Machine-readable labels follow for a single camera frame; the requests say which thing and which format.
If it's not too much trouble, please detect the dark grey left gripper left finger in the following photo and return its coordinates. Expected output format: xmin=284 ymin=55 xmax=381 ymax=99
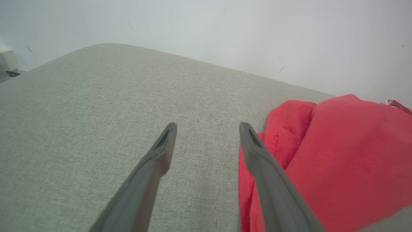
xmin=89 ymin=122 xmax=178 ymax=232

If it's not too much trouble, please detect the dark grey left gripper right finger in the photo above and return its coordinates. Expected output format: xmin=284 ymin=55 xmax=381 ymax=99
xmin=239 ymin=122 xmax=325 ymax=232

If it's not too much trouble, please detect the red and white jersey garment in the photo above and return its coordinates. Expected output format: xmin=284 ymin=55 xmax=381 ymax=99
xmin=238 ymin=93 xmax=412 ymax=232

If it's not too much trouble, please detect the grey fabric sofa cushion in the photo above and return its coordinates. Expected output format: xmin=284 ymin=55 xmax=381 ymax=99
xmin=0 ymin=43 xmax=412 ymax=232

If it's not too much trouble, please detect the grey metal frame leg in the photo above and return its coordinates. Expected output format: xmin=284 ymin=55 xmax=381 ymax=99
xmin=0 ymin=63 xmax=23 ymax=83

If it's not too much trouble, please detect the white wall box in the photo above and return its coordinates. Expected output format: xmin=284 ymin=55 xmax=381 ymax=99
xmin=0 ymin=48 xmax=19 ymax=72

